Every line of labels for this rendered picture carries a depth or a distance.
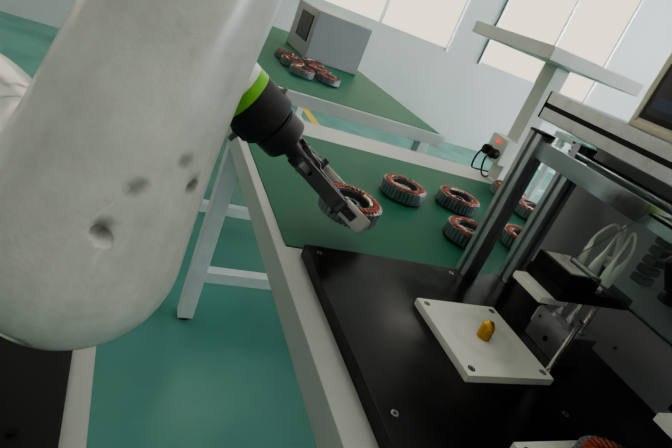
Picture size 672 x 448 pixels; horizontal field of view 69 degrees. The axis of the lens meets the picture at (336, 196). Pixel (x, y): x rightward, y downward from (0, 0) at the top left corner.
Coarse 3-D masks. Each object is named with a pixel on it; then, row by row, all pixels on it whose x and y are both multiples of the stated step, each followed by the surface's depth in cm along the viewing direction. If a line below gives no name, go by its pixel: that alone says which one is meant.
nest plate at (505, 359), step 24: (432, 312) 71; (456, 312) 74; (480, 312) 76; (456, 336) 68; (504, 336) 72; (456, 360) 63; (480, 360) 65; (504, 360) 67; (528, 360) 69; (528, 384) 66
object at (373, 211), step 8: (336, 184) 88; (344, 184) 90; (344, 192) 88; (352, 192) 89; (360, 192) 89; (320, 200) 84; (352, 200) 87; (360, 200) 89; (368, 200) 87; (376, 200) 88; (320, 208) 84; (328, 208) 82; (360, 208) 82; (368, 208) 84; (376, 208) 85; (328, 216) 83; (336, 216) 82; (368, 216) 82; (376, 216) 83; (344, 224) 82
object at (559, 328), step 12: (540, 312) 77; (552, 312) 76; (564, 312) 77; (540, 324) 76; (552, 324) 74; (564, 324) 73; (540, 336) 76; (552, 336) 74; (564, 336) 72; (576, 336) 71; (588, 336) 73; (540, 348) 75; (552, 348) 73; (576, 348) 72; (588, 348) 73; (564, 360) 72; (576, 360) 73
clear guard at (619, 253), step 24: (648, 216) 42; (624, 240) 41; (648, 240) 40; (576, 264) 41; (600, 264) 40; (624, 264) 39; (648, 264) 38; (624, 288) 38; (648, 288) 37; (648, 312) 36
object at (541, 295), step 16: (544, 256) 69; (560, 256) 70; (528, 272) 71; (544, 272) 68; (560, 272) 66; (576, 272) 66; (528, 288) 67; (544, 288) 68; (560, 288) 65; (576, 288) 66; (592, 288) 67; (560, 304) 67; (576, 304) 74; (592, 304) 68; (608, 304) 69
